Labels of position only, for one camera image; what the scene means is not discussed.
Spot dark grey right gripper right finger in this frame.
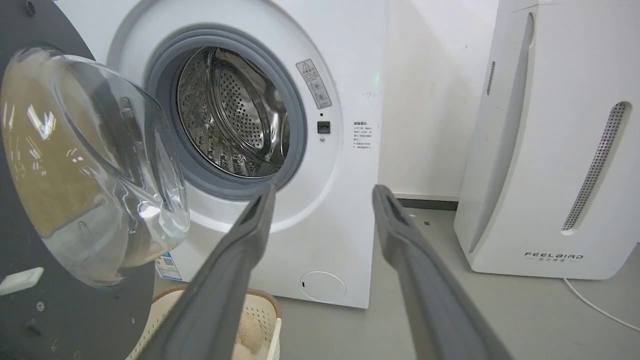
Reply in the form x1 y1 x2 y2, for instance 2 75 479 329
372 184 513 360

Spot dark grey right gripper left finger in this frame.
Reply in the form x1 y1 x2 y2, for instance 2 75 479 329
138 183 277 360

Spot dark washing machine door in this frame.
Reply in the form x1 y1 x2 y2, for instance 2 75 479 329
0 0 191 360

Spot white front-load washing machine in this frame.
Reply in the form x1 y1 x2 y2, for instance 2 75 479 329
54 0 389 309

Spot cream plastic laundry basket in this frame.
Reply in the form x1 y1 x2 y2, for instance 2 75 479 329
125 284 282 360

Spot beige plush toy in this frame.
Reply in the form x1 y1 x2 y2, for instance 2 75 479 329
231 320 266 360

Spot white air purifier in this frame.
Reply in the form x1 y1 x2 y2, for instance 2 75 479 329
453 0 640 280

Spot white power cable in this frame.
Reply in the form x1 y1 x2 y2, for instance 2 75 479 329
563 278 640 332

